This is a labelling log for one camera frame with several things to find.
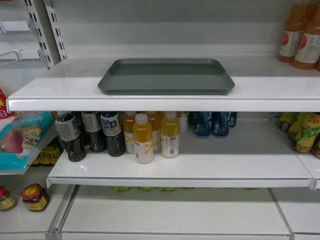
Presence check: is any grey rectangular serving tray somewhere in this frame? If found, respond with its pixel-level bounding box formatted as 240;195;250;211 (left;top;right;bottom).
97;58;235;96

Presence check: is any yellow juice bottle right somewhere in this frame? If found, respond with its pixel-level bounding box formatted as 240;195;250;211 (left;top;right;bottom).
160;111;180;159

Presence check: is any yellow juice bottle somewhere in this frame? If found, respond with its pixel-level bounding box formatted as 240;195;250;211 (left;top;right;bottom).
160;111;180;159
123;111;137;154
132;113;154;164

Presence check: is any yellow juice bottle front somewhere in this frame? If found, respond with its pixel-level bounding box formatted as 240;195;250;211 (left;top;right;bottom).
132;113;154;164

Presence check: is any yellow juice bottle back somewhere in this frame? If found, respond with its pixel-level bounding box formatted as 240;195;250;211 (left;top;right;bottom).
123;111;137;154

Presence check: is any blue drink bottle left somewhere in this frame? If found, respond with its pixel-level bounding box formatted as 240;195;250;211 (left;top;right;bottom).
194;111;212;139

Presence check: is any blue drink bottle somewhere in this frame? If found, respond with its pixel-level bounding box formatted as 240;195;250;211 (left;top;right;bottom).
194;111;212;139
212;111;231;139

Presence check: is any dark tea bottle right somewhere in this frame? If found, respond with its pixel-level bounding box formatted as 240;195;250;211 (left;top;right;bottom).
100;111;126;157

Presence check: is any dark tea bottle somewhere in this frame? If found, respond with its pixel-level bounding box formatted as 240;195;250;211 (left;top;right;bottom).
81;111;107;153
55;111;86;162
100;111;126;157

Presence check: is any blue drink bottle right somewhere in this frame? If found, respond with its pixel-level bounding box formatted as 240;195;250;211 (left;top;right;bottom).
212;111;231;139

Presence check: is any dark tea bottle middle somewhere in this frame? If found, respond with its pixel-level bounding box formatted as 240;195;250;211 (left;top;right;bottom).
81;111;107;153

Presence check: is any dark tea bottle front left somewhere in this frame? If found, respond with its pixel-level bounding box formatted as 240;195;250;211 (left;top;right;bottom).
55;111;86;162

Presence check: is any white upper shelf board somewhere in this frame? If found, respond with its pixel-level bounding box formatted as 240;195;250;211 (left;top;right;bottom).
7;56;320;112

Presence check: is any teal snack bag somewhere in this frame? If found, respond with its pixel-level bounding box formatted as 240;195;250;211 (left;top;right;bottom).
0;111;57;173

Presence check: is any yellow green tea bottle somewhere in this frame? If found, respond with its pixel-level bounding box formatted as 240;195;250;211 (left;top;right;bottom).
291;112;320;153

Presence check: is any red lid sauce jar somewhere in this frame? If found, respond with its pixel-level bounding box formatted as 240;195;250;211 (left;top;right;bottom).
21;183;51;212

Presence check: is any orange juice bottle right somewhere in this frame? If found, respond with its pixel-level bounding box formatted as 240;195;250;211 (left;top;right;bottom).
292;6;320;70

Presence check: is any orange juice bottle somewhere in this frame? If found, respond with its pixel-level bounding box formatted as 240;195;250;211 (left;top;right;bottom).
277;3;308;63
292;6;320;70

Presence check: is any orange juice bottle left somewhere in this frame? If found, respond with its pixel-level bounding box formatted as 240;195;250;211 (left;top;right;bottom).
277;3;308;63

